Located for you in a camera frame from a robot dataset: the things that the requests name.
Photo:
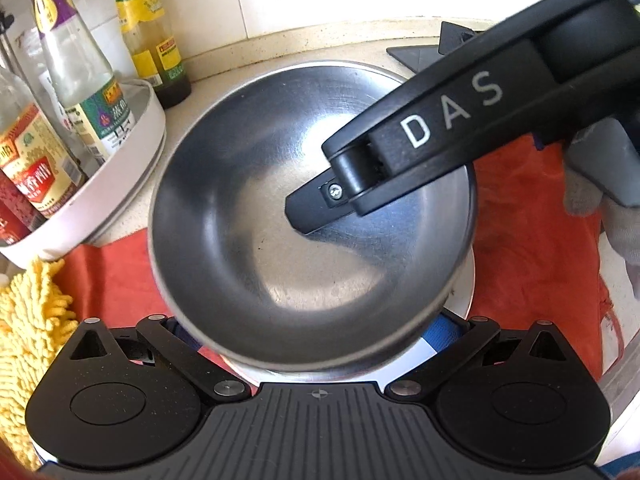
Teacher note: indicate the plain white plate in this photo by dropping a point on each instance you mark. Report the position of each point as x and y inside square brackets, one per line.
[457, 300]

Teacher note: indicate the yellow red label bottle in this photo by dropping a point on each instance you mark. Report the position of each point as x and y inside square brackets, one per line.
[37, 160]

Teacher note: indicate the red cloth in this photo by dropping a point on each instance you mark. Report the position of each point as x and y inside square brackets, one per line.
[530, 240]

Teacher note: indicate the yellow chenille mat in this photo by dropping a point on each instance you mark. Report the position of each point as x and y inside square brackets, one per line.
[30, 350]

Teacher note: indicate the clear bottle purple neck label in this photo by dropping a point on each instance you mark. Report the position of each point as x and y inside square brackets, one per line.
[80, 70]

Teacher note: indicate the black flat triangular piece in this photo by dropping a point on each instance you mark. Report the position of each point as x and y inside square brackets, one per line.
[425, 52]

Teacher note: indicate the white round tray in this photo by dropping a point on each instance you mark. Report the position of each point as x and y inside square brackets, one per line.
[120, 175]

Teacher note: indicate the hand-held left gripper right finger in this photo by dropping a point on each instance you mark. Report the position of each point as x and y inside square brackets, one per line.
[445, 332]

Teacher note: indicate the dark sauce bottle yellow label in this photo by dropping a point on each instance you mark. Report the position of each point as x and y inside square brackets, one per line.
[150, 45]

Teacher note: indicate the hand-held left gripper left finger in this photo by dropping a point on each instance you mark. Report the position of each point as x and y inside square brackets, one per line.
[175, 344]

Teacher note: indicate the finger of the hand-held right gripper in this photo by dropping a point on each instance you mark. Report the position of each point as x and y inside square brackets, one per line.
[312, 207]

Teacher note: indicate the steel bowl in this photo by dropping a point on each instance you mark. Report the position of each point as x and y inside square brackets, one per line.
[250, 200]

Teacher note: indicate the person's right hand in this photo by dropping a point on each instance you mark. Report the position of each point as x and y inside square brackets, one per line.
[607, 185]

